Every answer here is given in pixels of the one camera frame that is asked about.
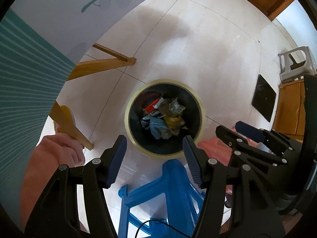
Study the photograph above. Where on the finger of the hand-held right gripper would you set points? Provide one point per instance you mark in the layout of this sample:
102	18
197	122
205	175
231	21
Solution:
249	131
227	137

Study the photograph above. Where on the blue disposable shoe cover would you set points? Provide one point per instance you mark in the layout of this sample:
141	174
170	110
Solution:
156	127

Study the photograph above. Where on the black trash bin yellow rim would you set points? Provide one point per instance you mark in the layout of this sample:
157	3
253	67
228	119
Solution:
190	96

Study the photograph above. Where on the yellow wrapper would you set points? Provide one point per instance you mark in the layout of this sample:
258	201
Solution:
173	122

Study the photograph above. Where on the wooden table frame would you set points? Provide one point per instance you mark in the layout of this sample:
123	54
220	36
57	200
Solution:
99	65

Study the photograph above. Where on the brown grey wrapper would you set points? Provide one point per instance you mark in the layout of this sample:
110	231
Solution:
173	106

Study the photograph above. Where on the black floor mat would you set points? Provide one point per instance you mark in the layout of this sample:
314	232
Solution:
263	96

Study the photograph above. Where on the light wooden cabinet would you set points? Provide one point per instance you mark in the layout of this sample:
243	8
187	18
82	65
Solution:
289	109

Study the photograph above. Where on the grey plastic stool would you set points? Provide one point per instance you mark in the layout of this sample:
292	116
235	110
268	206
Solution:
287	72

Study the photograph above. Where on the red packet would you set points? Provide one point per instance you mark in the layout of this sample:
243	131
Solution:
151	107

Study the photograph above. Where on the small blue white packet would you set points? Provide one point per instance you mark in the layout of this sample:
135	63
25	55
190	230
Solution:
146	122

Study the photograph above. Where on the white and teal printed tablecloth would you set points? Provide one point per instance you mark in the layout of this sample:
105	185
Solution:
49	17

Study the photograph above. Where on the red floor mat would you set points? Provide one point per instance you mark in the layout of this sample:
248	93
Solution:
213	148

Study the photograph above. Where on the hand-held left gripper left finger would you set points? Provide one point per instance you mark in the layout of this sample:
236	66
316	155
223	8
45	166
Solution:
117	158

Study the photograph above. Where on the blue plastic stool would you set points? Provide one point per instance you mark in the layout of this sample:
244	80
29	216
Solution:
173	178

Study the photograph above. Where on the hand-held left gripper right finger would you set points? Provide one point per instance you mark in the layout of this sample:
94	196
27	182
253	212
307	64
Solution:
192	163

